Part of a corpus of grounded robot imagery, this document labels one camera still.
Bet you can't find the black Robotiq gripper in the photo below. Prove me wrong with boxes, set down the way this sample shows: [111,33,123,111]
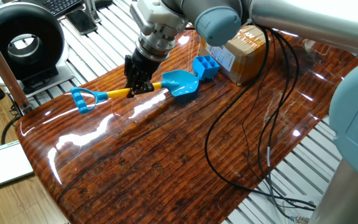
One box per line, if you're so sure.
[124,48,163,99]

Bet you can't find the blue yellow toy shovel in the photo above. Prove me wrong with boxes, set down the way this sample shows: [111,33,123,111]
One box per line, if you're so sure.
[70,70,200,114]

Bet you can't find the blue plastic building block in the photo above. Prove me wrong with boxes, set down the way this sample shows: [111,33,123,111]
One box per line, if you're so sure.
[192,55,221,81]

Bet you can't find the wood-grain table mat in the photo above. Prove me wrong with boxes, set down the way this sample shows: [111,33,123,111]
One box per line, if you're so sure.
[14,27,358,224]

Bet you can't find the black smartphone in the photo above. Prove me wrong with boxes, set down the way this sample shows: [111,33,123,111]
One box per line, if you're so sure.
[65,9,98,36]

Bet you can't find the silver metal stand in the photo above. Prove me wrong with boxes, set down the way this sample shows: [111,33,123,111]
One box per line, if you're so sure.
[83,0,102,24]

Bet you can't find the taped cardboard box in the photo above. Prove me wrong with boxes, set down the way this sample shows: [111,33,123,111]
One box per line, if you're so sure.
[198,24,272,86]

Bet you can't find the black keyboard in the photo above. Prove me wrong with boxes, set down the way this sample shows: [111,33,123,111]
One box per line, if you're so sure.
[40,0,84,18]

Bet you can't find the white flat board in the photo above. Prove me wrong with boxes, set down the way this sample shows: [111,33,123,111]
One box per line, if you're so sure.
[0,140,34,193]

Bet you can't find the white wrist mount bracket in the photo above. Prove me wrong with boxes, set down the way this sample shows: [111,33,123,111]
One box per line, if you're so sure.
[129,0,188,37]

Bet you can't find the white ring light base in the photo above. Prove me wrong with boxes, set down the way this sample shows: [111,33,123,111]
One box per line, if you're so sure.
[0,55,76,99]

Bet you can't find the thick black cable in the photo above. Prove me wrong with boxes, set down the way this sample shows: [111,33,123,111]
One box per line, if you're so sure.
[204,26,317,210]

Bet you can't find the thin black cable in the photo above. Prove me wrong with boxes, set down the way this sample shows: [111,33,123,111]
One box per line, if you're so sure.
[241,30,276,187]

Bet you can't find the brown metal post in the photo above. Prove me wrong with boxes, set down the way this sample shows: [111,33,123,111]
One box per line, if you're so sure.
[0,18,33,114]

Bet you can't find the black floor cable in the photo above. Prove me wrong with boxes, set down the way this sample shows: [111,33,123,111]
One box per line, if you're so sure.
[0,93,24,146]

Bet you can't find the black cable with grey sleeve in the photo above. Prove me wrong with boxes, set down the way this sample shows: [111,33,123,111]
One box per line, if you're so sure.
[256,27,301,220]

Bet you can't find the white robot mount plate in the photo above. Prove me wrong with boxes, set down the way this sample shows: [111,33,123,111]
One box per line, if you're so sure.
[283,189,323,224]

